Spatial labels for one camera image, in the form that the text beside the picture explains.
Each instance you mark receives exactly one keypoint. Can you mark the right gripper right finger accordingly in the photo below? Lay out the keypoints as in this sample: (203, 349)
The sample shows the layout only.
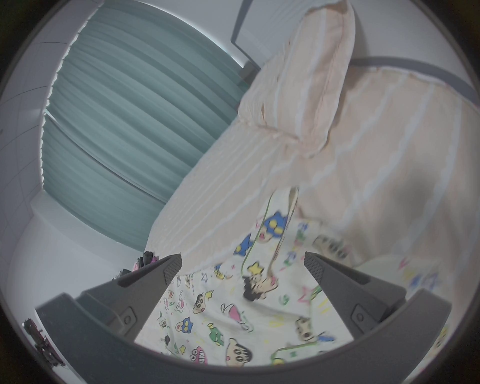
(345, 296)

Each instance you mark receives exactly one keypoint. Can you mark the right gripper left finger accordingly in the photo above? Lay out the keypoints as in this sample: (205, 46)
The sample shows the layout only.
(142, 296)

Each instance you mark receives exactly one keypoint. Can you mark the white printed pyjama top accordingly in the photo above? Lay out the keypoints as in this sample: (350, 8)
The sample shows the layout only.
(243, 307)

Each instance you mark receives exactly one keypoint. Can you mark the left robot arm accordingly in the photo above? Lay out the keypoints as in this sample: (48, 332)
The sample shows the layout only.
(41, 341)

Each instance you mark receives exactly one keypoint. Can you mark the bed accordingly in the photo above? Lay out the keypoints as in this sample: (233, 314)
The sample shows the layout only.
(393, 168)

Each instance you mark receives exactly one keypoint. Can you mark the purple satin garment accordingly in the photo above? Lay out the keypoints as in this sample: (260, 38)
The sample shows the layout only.
(135, 267)

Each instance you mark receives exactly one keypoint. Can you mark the dark grey garment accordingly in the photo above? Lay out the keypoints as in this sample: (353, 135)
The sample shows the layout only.
(148, 258)

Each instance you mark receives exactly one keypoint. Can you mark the blue-green curtain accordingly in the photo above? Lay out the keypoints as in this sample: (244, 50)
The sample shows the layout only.
(93, 180)
(150, 75)

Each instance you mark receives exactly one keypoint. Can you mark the pink striped pillow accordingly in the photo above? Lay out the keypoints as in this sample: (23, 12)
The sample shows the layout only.
(307, 82)

